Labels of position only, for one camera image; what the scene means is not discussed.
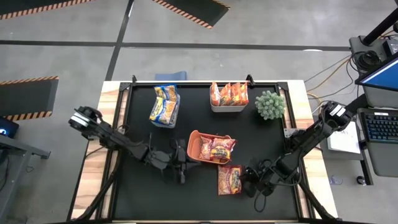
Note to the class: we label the black caster wheel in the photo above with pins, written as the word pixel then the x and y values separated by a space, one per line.
pixel 360 180

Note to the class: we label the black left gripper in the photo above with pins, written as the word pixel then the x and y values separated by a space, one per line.
pixel 178 160

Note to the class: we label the black device with blue light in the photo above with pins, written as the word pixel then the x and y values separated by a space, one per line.
pixel 7 129

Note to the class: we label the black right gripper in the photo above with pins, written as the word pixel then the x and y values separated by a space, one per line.
pixel 265 179

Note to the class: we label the red roast beef ramen pack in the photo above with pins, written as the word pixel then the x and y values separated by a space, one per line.
pixel 206 148
pixel 229 180
pixel 222 151

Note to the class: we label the black pole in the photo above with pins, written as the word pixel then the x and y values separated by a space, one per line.
pixel 381 28

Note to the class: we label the white plastic bin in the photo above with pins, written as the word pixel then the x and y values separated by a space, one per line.
pixel 228 109

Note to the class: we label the orange plastic bin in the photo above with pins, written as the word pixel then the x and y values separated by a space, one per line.
pixel 192 146

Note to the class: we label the grey metal desk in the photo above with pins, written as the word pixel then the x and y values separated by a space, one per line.
pixel 12 186

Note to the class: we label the grey metal bracket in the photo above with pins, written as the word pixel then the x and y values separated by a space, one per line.
pixel 289 132

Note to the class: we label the blue grey seat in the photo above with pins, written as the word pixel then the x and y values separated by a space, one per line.
pixel 171 76

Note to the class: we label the green artificial potted plant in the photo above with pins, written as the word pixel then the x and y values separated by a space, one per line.
pixel 270 104

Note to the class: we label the black backlit keyboard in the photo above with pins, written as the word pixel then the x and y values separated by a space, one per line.
pixel 382 126

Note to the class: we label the translucent grey plastic bin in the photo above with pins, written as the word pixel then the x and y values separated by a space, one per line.
pixel 164 125

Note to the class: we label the grey pole base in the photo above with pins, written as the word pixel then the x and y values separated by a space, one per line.
pixel 357 45

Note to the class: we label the dark grey computer desk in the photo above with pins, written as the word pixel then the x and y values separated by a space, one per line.
pixel 385 161

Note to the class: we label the computer monitor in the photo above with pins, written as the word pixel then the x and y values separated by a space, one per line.
pixel 384 77

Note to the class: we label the black hazard-striped floor mat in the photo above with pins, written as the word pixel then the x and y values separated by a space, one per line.
pixel 199 9
pixel 25 96
pixel 18 6

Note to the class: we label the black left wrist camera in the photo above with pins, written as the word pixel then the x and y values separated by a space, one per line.
pixel 178 144

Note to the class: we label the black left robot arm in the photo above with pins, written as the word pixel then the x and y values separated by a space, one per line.
pixel 118 141

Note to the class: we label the orange chicken ramen pack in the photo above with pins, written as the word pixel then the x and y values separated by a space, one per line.
pixel 235 93
pixel 226 95
pixel 215 95
pixel 244 93

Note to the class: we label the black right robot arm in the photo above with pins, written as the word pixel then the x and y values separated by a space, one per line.
pixel 311 137

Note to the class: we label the clear round floor disc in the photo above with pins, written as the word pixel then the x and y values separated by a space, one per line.
pixel 335 180

